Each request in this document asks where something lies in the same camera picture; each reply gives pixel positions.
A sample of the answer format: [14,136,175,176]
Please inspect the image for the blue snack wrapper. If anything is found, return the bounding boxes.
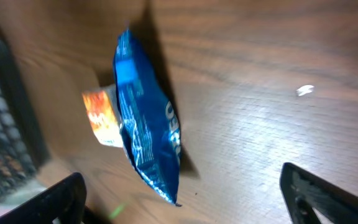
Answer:
[113,30,181,204]

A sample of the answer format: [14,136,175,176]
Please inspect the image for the orange small box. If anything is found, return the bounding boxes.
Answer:
[82,85,123,147]

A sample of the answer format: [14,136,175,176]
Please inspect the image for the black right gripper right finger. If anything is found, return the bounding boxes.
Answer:
[280,162,358,224]

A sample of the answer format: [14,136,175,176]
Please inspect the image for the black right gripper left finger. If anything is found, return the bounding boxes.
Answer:
[0,172,86,224]

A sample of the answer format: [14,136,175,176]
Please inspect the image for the grey plastic mesh basket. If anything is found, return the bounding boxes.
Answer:
[0,40,48,201]

